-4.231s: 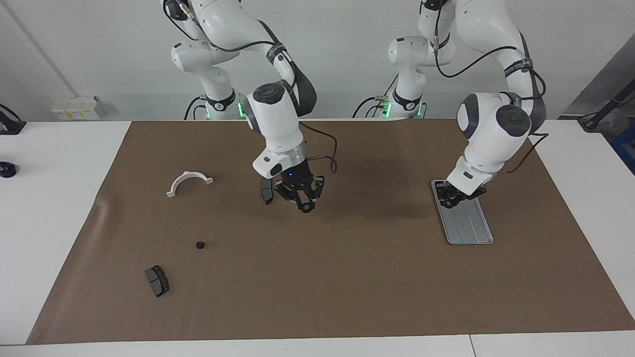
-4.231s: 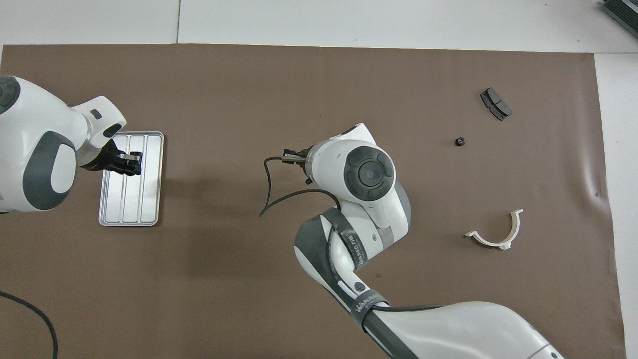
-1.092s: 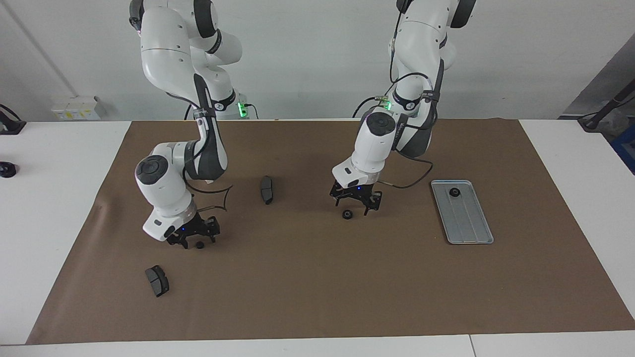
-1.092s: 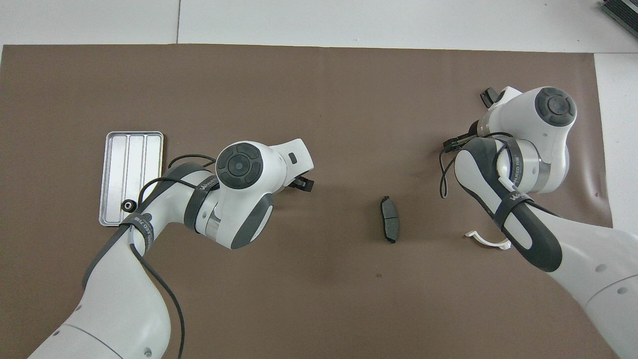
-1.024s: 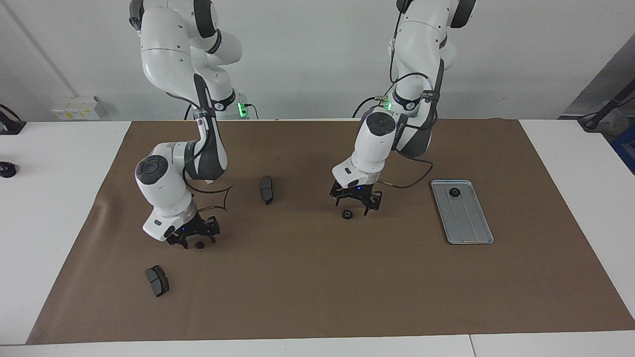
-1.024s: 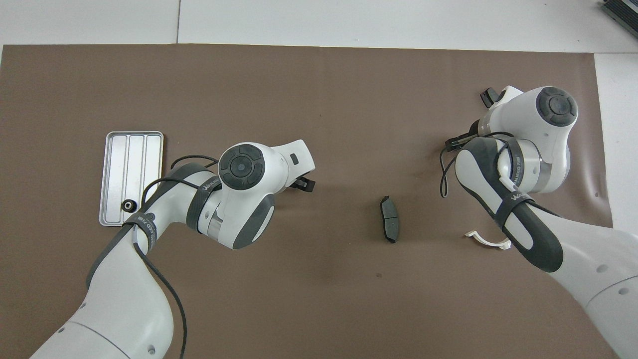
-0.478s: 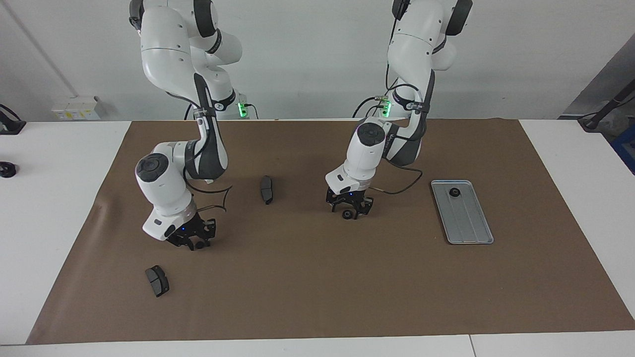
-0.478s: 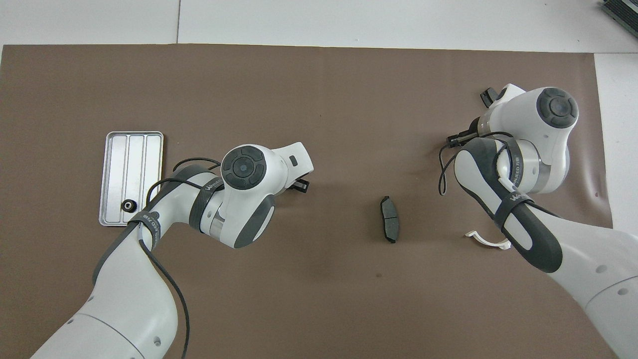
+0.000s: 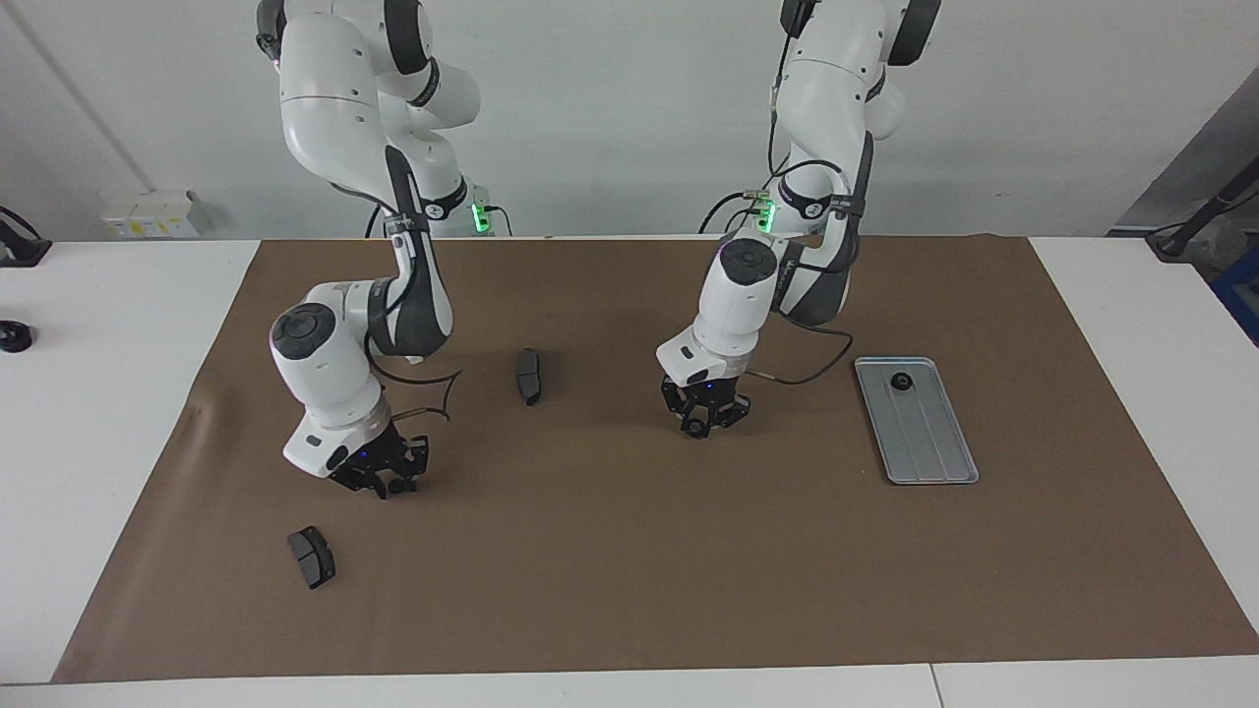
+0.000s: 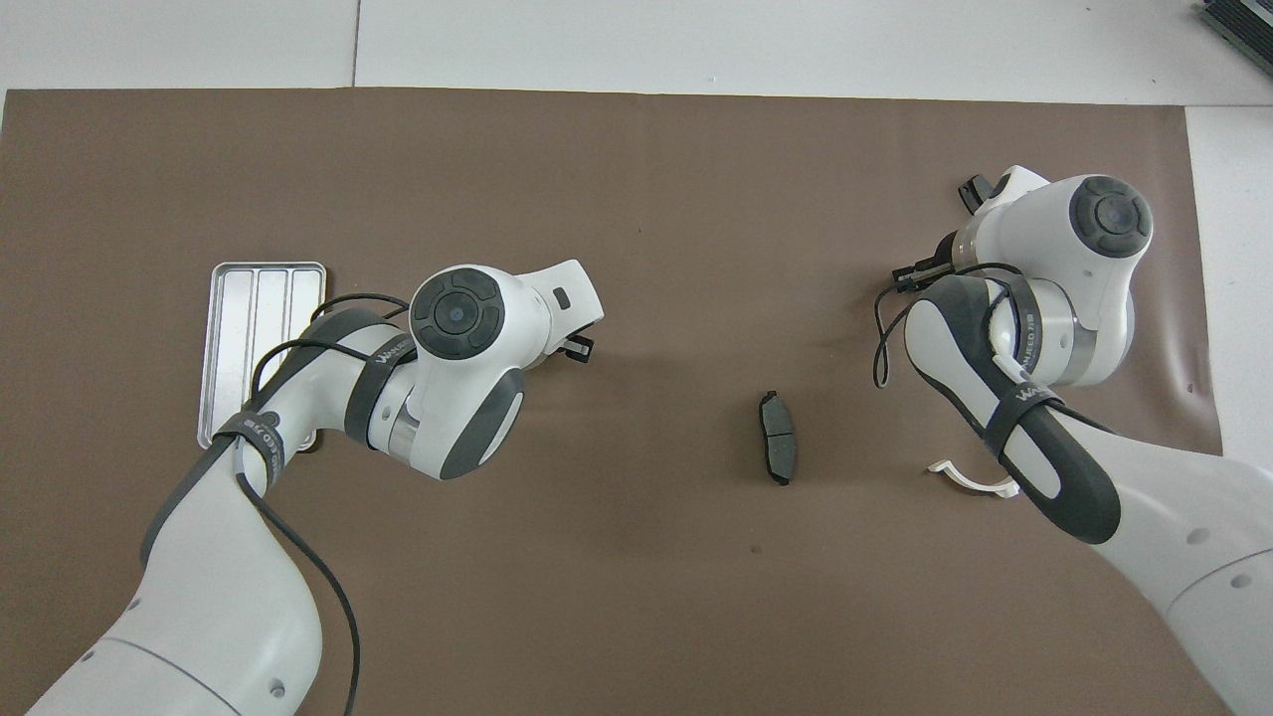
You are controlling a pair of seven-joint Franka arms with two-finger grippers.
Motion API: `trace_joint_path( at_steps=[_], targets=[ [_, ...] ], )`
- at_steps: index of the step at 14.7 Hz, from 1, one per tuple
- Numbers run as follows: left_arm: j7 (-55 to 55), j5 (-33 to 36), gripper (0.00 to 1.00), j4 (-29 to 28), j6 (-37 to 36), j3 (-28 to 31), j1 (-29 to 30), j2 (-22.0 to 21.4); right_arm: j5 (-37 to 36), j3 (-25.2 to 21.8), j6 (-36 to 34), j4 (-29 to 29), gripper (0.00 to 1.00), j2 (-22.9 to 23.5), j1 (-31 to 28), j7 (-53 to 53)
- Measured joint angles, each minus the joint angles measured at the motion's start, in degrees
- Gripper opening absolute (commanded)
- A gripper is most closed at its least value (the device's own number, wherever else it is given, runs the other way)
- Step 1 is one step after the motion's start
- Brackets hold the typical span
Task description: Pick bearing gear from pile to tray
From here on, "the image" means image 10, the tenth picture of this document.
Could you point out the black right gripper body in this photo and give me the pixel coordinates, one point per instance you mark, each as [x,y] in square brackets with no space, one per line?
[920,273]

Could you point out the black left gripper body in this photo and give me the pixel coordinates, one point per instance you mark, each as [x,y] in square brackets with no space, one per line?
[579,349]

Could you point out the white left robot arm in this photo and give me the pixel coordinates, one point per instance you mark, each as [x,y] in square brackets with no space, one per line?
[199,597]

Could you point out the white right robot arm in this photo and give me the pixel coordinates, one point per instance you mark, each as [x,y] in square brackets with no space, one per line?
[1174,537]

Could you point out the silver metal tray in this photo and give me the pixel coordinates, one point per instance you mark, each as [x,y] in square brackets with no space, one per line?
[239,318]

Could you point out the short grey brake pad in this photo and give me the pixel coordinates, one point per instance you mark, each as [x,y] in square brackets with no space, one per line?
[977,191]

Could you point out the long grey brake pad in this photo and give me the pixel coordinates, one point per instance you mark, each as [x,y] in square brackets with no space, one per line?
[777,438]

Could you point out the brown table mat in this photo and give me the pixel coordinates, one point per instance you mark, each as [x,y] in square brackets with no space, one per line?
[646,597]

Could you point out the grey ribbed device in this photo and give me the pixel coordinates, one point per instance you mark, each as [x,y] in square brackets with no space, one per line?
[1241,28]

